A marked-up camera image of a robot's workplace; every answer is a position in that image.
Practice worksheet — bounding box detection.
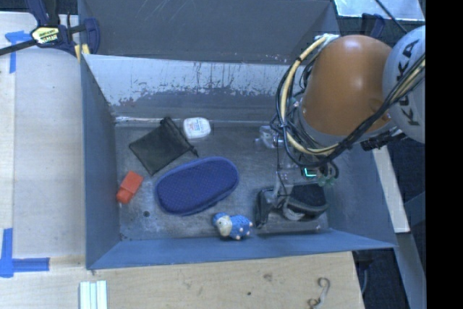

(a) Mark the blue toy sheep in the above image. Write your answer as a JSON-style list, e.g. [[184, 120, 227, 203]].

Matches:
[[212, 212, 254, 241]]

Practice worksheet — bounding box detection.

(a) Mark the pale wood board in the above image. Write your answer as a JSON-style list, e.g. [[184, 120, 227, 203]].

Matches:
[[12, 46, 88, 260]]

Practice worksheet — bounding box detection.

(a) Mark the grey metal bin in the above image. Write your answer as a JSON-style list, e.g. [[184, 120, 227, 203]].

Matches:
[[76, 0, 399, 271]]

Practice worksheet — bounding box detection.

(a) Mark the white dental floss box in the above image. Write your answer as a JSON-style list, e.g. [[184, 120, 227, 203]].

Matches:
[[182, 117, 212, 140]]

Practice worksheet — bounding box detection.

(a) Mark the black cylinder on white bracket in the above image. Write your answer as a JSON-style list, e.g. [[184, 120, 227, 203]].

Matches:
[[360, 131, 407, 152]]

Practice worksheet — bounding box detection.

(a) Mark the black mesh pouch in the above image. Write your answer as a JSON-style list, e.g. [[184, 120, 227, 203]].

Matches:
[[128, 116, 200, 177]]

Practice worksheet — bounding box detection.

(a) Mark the black angular object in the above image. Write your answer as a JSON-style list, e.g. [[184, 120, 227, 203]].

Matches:
[[255, 187, 281, 228]]

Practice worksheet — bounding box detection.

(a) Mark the orange block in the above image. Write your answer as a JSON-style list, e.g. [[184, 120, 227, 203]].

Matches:
[[116, 170, 144, 205]]

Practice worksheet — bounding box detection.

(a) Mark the dark blue slipper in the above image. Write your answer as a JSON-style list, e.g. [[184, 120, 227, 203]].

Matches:
[[282, 183, 331, 222]]

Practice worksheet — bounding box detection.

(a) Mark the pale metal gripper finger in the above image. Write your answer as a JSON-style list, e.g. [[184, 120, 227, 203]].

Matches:
[[254, 124, 286, 151], [271, 169, 292, 208]]

